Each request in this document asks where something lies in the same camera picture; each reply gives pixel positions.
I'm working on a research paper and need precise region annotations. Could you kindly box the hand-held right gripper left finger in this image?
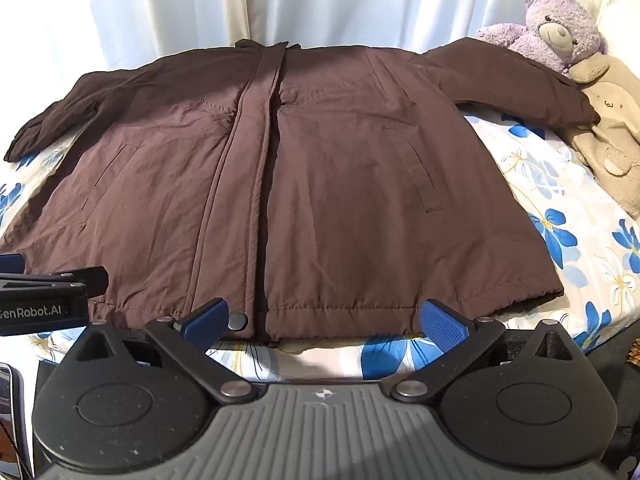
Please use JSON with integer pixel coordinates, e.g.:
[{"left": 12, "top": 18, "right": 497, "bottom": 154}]
[{"left": 75, "top": 298, "right": 261, "bottom": 403}]

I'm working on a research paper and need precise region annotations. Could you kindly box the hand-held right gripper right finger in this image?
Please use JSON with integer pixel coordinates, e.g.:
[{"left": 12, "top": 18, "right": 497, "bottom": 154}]
[{"left": 390, "top": 299, "right": 576, "bottom": 403}]

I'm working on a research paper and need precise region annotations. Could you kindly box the brown jacket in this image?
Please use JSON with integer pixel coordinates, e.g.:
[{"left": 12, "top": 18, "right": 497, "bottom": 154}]
[{"left": 4, "top": 37, "right": 601, "bottom": 348}]

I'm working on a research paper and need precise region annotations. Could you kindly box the glossy black object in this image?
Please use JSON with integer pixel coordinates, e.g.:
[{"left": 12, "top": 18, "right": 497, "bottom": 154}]
[{"left": 0, "top": 362, "right": 27, "bottom": 480}]

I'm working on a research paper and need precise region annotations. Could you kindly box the floral bedsheet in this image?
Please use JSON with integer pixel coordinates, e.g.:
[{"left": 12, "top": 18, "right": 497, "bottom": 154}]
[{"left": 0, "top": 105, "right": 640, "bottom": 381}]

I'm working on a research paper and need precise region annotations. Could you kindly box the beige plush toy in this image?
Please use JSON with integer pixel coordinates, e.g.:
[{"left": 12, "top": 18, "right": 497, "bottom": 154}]
[{"left": 565, "top": 55, "right": 640, "bottom": 218}]

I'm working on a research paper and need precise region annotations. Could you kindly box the white curtain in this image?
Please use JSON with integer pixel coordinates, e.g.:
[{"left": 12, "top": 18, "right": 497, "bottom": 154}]
[{"left": 0, "top": 0, "right": 551, "bottom": 126}]

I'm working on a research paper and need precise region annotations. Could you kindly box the purple teddy bear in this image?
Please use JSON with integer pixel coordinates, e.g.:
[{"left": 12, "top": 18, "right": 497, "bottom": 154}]
[{"left": 475, "top": 0, "right": 608, "bottom": 78}]

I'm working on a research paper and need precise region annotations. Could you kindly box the beige curtain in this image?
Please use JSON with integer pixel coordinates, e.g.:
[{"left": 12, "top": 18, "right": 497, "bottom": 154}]
[{"left": 221, "top": 0, "right": 273, "bottom": 48}]

